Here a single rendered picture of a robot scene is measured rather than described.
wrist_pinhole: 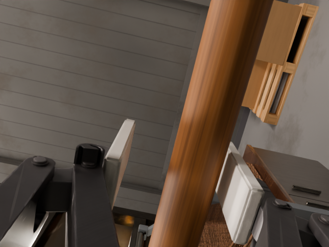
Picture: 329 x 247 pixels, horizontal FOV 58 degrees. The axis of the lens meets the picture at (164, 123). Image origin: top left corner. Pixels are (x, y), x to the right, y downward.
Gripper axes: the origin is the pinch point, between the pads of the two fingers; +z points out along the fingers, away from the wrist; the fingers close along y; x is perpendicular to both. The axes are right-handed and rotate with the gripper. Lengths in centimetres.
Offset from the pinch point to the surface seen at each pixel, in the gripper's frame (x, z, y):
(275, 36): 33, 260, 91
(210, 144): 2.3, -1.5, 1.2
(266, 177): -46, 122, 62
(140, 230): -62, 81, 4
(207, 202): -1.1, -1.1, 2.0
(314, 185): -44, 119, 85
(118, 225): -107, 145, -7
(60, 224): -101, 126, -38
